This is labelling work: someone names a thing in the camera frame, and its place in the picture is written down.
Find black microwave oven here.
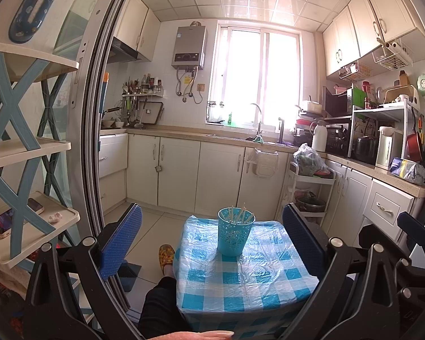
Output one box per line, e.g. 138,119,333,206
322,85,355,118

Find green cutting board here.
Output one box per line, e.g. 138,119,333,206
352,87,367,109

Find person's left hand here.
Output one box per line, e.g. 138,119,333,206
166,330,235,340

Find wall utensil rack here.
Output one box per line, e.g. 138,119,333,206
121,74,165,129

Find white electric water boiler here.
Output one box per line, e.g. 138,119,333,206
375,126,405,170

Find white and blue shelf unit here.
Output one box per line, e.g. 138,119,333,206
0,0,83,270

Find blue snack bag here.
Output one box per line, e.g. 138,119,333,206
389,157,425,186

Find bundle of wooden chopsticks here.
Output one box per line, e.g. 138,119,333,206
224,202,256,226

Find blue mop with orange tip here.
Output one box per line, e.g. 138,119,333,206
98,72,110,157

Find black rice cooker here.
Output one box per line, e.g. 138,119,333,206
354,135,378,164

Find large white wire basket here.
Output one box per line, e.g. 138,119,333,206
371,38,415,71

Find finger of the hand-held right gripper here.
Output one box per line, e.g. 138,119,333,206
397,212,425,248
393,257,425,326

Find white counter shelf rack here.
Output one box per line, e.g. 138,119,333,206
350,98,423,171

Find curved chrome faucet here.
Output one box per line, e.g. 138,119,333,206
249,103,265,139

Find teal perforated plastic basket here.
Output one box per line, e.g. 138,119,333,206
217,207,256,257

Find black rimmed tray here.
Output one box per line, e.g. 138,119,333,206
143,101,165,126

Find small white wire basket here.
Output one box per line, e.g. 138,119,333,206
338,61,373,80

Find black range hood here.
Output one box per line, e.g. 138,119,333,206
108,36,143,64

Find blue white checkered tablecloth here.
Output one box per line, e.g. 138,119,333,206
173,215,321,331

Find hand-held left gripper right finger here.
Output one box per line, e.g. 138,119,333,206
282,203,401,340

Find smartphone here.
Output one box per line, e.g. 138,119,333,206
0,197,45,240

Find bright kitchen window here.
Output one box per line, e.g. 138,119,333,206
207,23,302,129

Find cream base cabinets under sink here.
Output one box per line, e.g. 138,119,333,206
97,133,299,221

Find grey sliding door frame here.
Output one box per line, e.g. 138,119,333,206
68,0,145,314

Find plastic bag of vegetables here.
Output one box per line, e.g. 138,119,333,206
292,143,330,178

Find white thermos jug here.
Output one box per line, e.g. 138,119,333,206
311,121,328,153

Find dark blue box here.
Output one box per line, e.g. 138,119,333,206
118,262,143,293

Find red pot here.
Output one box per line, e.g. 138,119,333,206
406,132,424,164

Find black wok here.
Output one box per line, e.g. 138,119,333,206
101,106,123,129

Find cream wall cabinets beside hood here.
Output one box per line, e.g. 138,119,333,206
113,0,162,63

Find person's left leg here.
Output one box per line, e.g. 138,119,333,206
138,265,192,340

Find cream wall cabinets with baskets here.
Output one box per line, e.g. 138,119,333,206
322,0,417,77

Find water heater hoses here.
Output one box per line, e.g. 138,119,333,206
176,67,205,105

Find white hanging bin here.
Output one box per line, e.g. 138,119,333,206
244,147,280,179

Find cream base cabinets with drawers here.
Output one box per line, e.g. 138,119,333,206
325,159,425,246

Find yellow patterned slipper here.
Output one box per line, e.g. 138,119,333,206
158,244,176,267

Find black countertop appliance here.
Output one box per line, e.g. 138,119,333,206
326,124,353,157

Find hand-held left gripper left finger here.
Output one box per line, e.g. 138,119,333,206
23,203,144,340

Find grey gas water heater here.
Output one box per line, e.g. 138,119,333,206
171,21,208,72

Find blue oval dish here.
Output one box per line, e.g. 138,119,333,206
8,0,59,43

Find white rolling cart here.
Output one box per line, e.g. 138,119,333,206
286,161,336,226

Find metal pot with lid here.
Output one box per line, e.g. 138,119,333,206
294,191,327,214

